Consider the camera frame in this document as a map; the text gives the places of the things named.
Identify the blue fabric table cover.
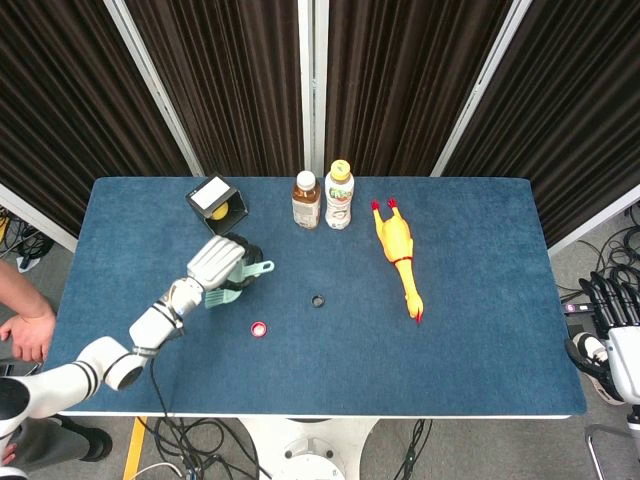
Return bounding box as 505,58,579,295
30,175,587,417

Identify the white yellow-capped bottle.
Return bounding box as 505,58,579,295
324,159,356,231

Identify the amber tea bottle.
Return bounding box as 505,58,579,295
291,169,322,231

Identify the black floor cable bundle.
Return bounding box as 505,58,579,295
0,204,57,274
554,199,640,304
139,359,274,480

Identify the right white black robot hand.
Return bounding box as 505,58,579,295
564,272,640,396

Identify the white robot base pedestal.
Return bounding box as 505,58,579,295
237,416,382,480

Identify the white black sneaker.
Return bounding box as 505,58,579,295
571,332,627,407

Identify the bare bystander forearm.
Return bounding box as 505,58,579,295
0,259,56,319

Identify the yellow floor tape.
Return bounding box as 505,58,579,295
122,416,149,480

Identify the grey trousers leg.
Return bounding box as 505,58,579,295
8,416,94,475

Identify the yellow rubber chicken toy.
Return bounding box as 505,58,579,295
370,197,425,325

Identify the teal handled brush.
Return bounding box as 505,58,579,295
203,259,275,309

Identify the white metal frame post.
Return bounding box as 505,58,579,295
297,0,329,176
431,0,532,177
547,183,640,257
102,0,205,177
0,182,79,253

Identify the black cardboard box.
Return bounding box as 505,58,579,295
184,172,250,239

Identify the bare bystander hand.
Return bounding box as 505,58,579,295
0,312,57,363

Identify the dark pleated curtain panel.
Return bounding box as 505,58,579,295
0,0,192,237
443,0,640,247
324,0,511,177
124,0,306,177

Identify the grey metal chair frame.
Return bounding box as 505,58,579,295
583,423,640,480

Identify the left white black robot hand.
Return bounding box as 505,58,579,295
186,234,265,295

